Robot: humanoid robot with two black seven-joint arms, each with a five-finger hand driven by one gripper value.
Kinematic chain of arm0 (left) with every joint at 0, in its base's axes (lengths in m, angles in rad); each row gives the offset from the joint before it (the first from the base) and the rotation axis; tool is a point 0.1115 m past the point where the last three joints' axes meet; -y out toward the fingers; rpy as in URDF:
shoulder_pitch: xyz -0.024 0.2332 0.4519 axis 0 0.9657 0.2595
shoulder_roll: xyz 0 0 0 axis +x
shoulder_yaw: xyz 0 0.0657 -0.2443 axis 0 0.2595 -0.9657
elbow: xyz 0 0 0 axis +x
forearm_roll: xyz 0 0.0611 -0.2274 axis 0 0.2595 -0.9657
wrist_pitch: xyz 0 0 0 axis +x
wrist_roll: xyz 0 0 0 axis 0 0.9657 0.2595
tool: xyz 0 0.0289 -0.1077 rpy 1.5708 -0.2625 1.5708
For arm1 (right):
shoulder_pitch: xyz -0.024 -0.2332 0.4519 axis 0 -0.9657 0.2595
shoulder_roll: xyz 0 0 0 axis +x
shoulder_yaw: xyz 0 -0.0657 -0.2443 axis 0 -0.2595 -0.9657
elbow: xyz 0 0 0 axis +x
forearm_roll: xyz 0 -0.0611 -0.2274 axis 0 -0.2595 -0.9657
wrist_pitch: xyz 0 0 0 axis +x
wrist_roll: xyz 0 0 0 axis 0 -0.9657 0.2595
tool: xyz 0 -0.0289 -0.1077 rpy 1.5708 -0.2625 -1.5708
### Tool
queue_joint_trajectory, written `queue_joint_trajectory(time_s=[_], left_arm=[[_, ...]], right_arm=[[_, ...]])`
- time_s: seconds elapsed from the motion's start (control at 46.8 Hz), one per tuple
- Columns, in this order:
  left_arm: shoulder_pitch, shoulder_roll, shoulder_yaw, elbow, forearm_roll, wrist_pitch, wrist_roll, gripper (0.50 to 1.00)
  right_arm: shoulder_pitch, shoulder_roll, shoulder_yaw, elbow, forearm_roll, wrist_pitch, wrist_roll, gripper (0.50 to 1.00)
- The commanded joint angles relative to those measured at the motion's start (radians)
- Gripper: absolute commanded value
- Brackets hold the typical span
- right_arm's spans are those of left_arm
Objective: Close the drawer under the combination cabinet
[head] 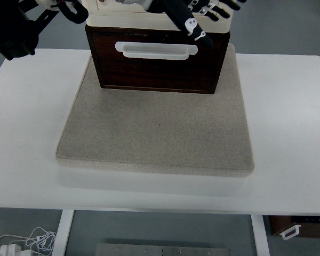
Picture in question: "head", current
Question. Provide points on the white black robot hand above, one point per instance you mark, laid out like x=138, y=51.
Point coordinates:
x=181, y=13

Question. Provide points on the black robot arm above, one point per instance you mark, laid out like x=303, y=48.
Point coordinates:
x=16, y=32

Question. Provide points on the cream cabinet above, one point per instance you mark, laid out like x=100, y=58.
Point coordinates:
x=122, y=18

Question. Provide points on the dark wooden cabinet base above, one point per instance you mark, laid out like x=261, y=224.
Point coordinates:
x=109, y=28

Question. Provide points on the grey square mat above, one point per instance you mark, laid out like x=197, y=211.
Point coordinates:
x=154, y=128

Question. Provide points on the white table leg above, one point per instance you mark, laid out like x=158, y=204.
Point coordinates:
x=260, y=234
x=64, y=232

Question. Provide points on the black device with small lights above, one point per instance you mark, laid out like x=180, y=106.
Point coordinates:
x=309, y=219

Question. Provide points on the white power adapter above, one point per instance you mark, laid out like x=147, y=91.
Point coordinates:
x=9, y=250

